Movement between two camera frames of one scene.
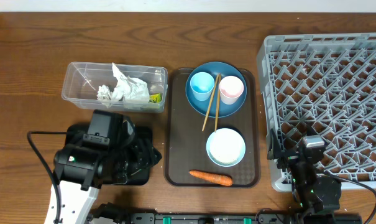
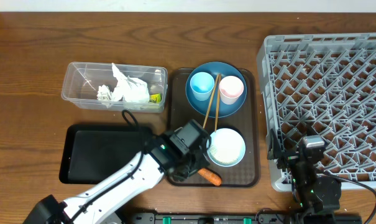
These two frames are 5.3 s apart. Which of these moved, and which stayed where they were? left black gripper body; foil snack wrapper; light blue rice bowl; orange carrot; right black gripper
Moved: orange carrot; left black gripper body
Stayed: right black gripper; foil snack wrapper; light blue rice bowl
